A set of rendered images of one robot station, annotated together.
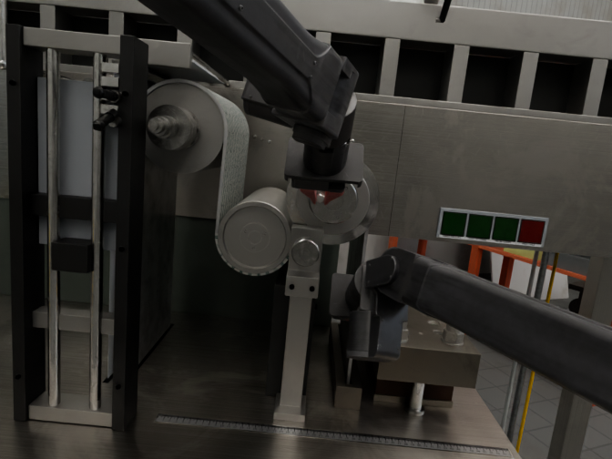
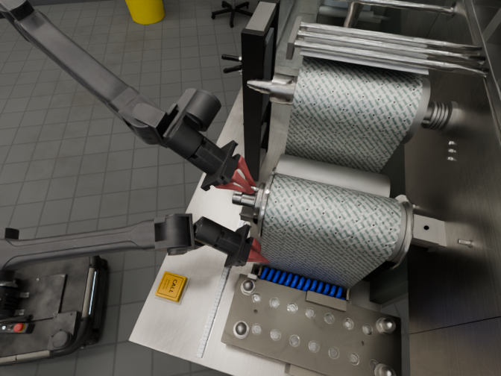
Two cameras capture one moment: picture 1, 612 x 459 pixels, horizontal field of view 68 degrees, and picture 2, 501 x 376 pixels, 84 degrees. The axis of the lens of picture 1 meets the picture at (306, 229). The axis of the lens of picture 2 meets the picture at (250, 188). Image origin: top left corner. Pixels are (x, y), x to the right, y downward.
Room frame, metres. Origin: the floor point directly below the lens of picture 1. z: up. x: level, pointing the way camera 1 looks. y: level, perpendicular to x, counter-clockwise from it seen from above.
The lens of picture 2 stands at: (0.76, -0.32, 1.76)
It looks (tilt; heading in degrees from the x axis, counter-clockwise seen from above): 58 degrees down; 105
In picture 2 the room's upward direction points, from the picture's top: straight up
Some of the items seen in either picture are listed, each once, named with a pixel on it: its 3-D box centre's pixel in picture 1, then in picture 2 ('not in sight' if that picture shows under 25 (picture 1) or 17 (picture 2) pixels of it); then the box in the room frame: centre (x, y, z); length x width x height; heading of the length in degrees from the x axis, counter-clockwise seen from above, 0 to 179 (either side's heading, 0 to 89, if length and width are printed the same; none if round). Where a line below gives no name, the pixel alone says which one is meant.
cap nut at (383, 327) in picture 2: not in sight; (388, 325); (1.04, -0.17, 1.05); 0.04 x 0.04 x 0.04
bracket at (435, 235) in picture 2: not in sight; (427, 230); (1.01, -0.04, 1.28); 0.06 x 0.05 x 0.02; 0
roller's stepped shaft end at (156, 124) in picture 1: (160, 126); (259, 85); (0.63, 0.21, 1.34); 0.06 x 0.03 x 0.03; 0
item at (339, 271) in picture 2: (353, 270); (309, 265); (0.84, -0.10, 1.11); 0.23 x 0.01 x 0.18; 0
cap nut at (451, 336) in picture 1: (453, 329); (241, 328); (0.72, -0.26, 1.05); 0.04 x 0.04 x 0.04
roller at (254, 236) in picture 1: (263, 224); (326, 187); (0.84, 0.08, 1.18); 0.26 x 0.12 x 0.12; 0
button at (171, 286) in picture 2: not in sight; (171, 286); (0.48, -0.20, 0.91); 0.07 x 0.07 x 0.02; 0
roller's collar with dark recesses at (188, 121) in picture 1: (174, 127); (285, 89); (0.69, 0.21, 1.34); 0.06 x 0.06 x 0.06; 0
